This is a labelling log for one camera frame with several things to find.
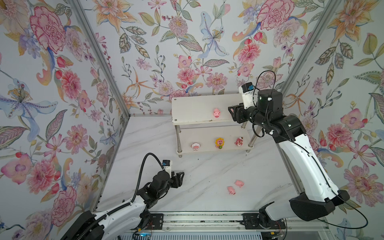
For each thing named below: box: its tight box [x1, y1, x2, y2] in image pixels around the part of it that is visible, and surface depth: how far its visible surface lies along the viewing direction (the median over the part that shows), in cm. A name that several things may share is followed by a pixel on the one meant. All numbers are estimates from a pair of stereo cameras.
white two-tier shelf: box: [171, 93, 263, 158], surface depth 93 cm
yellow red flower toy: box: [215, 137, 225, 149], surface depth 95 cm
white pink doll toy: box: [190, 142, 201, 151], surface depth 92 cm
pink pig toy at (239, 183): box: [234, 180, 245, 188], surface depth 87 cm
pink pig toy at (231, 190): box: [226, 186, 236, 196], surface depth 84 cm
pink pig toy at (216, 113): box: [213, 108, 221, 118], surface depth 73 cm
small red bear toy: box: [234, 136, 244, 147], surface depth 95 cm
